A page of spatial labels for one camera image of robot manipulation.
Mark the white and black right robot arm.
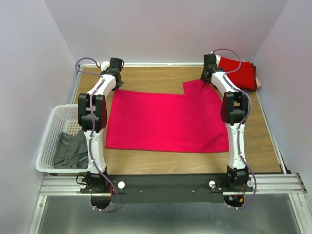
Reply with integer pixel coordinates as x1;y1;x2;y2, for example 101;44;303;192
200;52;250;191

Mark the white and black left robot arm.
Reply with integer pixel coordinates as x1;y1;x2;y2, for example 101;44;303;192
75;57;124;193

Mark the folded light pink t shirt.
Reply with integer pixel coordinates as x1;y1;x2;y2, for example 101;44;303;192
255;77;262;89

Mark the white plastic laundry basket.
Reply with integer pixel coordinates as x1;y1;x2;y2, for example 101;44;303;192
35;104;87;174

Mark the grey t shirt in basket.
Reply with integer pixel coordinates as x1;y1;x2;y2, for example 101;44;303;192
53;130;88;169

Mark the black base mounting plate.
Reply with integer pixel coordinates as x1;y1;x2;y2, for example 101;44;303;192
76;173;254;207

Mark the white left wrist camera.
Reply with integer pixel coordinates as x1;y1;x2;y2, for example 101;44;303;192
96;61;110;71

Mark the aluminium frame rail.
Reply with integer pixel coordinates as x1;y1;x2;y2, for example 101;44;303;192
39;174;307;196

